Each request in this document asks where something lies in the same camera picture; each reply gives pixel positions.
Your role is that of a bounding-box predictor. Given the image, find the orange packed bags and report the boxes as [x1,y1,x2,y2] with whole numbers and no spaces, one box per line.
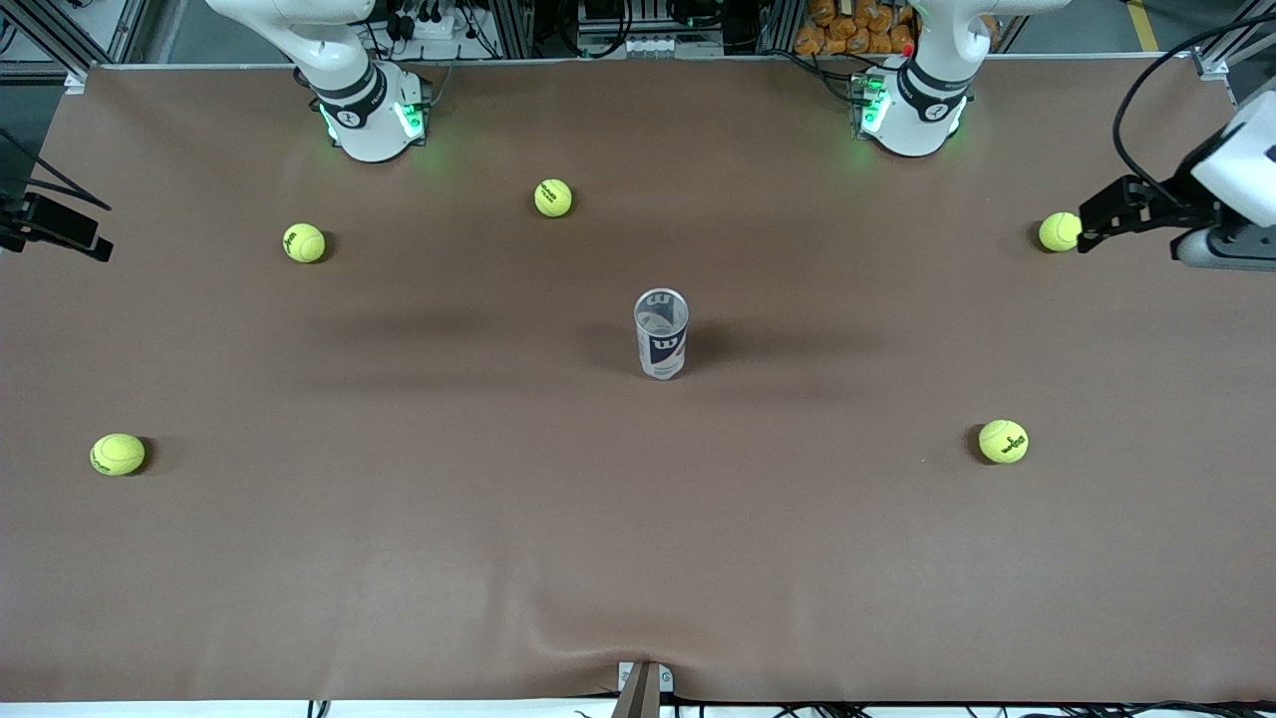
[795,0,918,57]

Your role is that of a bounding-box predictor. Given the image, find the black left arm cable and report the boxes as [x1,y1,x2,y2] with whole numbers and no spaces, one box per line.
[1113,10,1276,205]

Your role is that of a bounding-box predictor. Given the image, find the white terminal strip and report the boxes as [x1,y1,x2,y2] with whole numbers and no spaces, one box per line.
[578,35,726,58]

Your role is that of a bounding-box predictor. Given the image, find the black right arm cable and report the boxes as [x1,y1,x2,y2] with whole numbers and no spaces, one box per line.
[0,128,113,212]

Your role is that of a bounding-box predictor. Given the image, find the brown table mat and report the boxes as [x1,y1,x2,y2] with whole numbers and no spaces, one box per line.
[0,55,1276,705]

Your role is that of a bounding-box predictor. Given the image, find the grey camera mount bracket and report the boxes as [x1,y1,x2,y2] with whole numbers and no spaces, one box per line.
[616,660,676,718]

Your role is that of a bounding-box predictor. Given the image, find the white blue tennis ball can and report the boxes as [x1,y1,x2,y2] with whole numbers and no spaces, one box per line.
[634,287,691,381]

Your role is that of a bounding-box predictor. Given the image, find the aluminium frame profile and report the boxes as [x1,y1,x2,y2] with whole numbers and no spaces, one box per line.
[0,0,151,91]
[760,0,798,56]
[1191,0,1276,79]
[495,0,534,59]

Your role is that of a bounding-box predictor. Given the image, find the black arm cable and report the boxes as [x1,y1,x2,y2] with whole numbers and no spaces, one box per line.
[1113,10,1276,205]
[0,128,113,212]

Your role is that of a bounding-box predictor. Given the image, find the white power strip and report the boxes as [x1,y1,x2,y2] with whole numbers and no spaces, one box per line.
[397,8,460,41]

